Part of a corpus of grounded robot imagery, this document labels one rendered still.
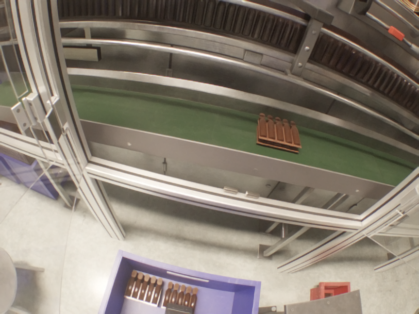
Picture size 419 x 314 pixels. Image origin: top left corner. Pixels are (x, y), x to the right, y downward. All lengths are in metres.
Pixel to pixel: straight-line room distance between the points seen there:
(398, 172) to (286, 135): 0.45
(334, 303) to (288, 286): 0.59
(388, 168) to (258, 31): 0.56
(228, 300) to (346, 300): 0.40
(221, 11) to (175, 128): 0.28
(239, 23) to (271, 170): 0.33
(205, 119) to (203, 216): 0.69
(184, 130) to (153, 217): 0.69
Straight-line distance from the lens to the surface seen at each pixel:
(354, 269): 1.48
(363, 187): 0.63
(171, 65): 0.65
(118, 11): 0.55
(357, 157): 0.66
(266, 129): 0.51
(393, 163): 0.81
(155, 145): 0.49
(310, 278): 1.25
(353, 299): 0.66
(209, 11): 0.48
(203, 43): 0.61
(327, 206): 0.70
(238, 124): 0.53
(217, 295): 0.81
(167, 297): 0.73
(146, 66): 0.68
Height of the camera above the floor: 1.01
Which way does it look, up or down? 49 degrees down
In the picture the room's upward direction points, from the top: 15 degrees clockwise
